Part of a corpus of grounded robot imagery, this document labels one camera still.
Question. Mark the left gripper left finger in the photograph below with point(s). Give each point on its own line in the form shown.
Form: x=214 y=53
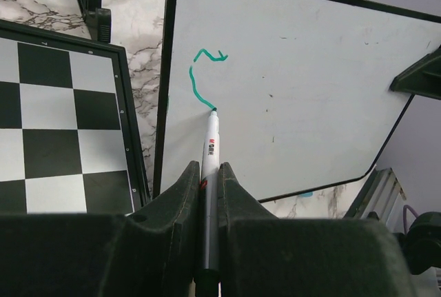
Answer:
x=148 y=253

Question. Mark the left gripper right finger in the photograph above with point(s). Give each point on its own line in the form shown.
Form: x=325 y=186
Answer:
x=263 y=255

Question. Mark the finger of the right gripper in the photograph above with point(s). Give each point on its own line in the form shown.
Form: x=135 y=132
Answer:
x=423 y=78

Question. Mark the white green marker pen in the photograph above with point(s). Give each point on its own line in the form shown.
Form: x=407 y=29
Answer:
x=207 y=276

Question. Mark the black framed whiteboard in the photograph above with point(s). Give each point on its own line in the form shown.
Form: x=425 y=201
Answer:
x=301 y=87

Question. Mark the blue cylindrical tube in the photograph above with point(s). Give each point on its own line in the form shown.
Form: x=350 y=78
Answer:
x=306 y=194

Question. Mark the black and white chessboard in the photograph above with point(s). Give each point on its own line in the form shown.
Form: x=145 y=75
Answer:
x=69 y=135

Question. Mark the aluminium frame rail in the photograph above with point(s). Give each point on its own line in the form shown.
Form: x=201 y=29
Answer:
x=381 y=198

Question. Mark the wire whiteboard stand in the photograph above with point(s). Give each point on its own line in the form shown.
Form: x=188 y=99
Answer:
x=97 y=19

